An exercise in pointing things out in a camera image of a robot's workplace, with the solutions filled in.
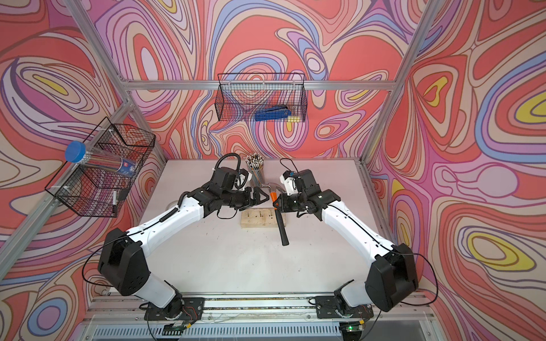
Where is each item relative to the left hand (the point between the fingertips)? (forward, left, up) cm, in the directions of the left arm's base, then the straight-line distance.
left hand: (266, 200), depth 79 cm
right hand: (-2, -4, -3) cm, 5 cm away
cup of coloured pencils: (+23, +6, -2) cm, 24 cm away
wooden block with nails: (+3, +3, -17) cm, 18 cm away
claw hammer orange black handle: (+6, -3, +1) cm, 7 cm away
